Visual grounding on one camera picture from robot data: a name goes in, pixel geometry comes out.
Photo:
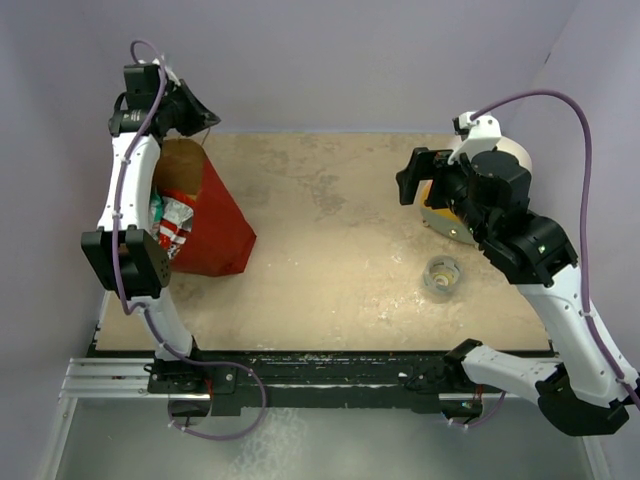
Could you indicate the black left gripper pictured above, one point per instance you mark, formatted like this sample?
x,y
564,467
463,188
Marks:
x,y
201,118

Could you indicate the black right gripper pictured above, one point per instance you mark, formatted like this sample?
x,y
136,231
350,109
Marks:
x,y
428,164

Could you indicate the teal snack packet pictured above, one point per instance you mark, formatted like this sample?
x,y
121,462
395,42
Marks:
x,y
156,209

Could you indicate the red chips bag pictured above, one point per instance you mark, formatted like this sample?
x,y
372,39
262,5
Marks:
x,y
176,222

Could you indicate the red paper bag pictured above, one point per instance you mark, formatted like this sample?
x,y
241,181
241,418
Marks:
x,y
221,240

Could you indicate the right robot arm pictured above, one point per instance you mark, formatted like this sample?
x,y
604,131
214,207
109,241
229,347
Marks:
x,y
587,390

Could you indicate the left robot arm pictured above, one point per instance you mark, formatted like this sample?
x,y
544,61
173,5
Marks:
x,y
121,250

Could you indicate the white cylinder toy drum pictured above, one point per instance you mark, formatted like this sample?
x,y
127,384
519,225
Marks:
x,y
499,185

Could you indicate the clear tape roll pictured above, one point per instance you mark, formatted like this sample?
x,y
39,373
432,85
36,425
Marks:
x,y
442,277

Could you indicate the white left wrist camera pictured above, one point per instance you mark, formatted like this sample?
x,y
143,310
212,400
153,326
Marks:
x,y
167,70

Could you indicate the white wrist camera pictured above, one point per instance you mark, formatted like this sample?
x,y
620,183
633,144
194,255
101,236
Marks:
x,y
167,70
479,134

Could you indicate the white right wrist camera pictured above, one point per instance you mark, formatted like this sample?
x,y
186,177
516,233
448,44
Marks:
x,y
479,134

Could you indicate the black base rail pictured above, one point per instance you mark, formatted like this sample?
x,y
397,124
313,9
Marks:
x,y
419,381

